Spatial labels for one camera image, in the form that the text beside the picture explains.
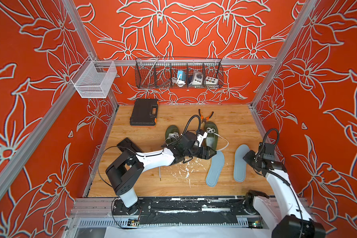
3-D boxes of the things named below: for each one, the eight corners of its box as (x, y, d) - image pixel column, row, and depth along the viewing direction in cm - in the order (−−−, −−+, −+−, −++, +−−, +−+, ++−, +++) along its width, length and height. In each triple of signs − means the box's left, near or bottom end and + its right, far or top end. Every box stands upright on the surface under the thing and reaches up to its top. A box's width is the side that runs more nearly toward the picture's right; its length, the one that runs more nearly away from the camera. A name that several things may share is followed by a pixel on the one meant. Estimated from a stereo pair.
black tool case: (130, 127, 108) (128, 123, 104) (136, 103, 124) (135, 98, 120) (155, 127, 107) (155, 123, 103) (158, 103, 124) (158, 98, 120)
